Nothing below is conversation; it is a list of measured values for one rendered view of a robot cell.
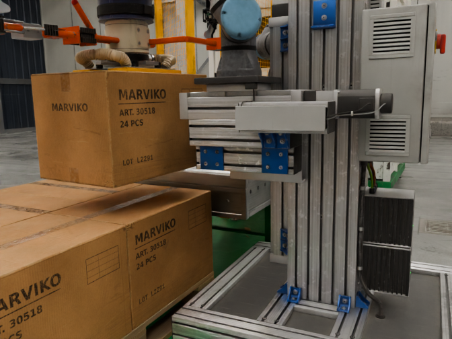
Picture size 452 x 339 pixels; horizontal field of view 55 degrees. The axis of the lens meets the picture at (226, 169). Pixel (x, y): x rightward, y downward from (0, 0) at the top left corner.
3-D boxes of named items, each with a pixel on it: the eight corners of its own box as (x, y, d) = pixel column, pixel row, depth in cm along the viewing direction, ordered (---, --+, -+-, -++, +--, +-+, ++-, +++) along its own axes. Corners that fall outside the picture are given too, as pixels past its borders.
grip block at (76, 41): (79, 46, 162) (78, 30, 160) (98, 45, 157) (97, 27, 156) (61, 44, 154) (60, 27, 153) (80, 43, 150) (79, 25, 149)
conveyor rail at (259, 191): (346, 154, 409) (346, 134, 405) (352, 155, 406) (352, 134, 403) (239, 216, 208) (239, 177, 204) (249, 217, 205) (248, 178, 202)
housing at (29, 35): (29, 40, 142) (28, 26, 141) (43, 39, 139) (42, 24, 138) (10, 38, 136) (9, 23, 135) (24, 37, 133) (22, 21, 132)
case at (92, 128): (143, 157, 220) (139, 77, 212) (209, 163, 199) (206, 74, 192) (40, 178, 169) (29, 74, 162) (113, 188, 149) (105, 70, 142)
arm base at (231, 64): (268, 77, 147) (268, 47, 145) (251, 76, 134) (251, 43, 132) (228, 79, 154) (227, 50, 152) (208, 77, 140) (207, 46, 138)
